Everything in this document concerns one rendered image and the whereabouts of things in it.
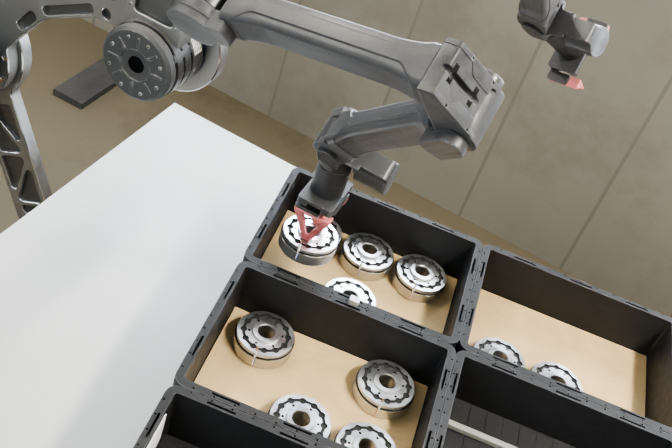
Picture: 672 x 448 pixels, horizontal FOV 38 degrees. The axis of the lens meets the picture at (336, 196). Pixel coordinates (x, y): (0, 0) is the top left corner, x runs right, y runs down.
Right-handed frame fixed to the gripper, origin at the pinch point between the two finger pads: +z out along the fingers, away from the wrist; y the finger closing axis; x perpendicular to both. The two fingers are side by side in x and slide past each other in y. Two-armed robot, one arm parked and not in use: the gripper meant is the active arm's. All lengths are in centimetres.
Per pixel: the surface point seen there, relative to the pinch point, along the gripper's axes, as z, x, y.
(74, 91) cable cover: 92, 120, 121
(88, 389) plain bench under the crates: 28.7, 21.1, -30.9
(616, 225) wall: 66, -67, 154
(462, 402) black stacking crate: 14.8, -36.8, -5.8
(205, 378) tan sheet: 15.5, 2.8, -27.7
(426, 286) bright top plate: 11.1, -22.0, 13.6
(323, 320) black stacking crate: 9.9, -9.1, -8.8
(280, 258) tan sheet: 14.6, 4.9, 5.6
